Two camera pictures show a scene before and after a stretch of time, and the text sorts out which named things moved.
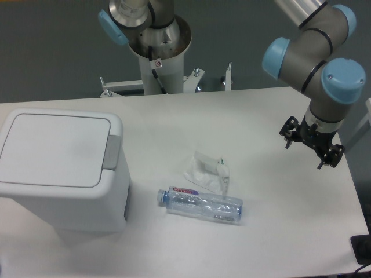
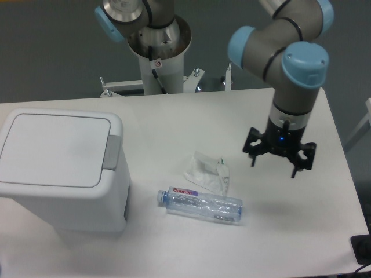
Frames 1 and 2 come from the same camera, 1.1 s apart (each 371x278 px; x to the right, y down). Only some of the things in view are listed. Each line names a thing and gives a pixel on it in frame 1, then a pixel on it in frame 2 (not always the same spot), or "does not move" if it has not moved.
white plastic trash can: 69,167 does not move
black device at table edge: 362,247 does not move
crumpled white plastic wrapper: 213,174 does not move
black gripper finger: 333,157 → 299,162
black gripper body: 320,141 → 283,139
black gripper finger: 291,131 → 257,149
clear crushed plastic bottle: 189,201 does not move
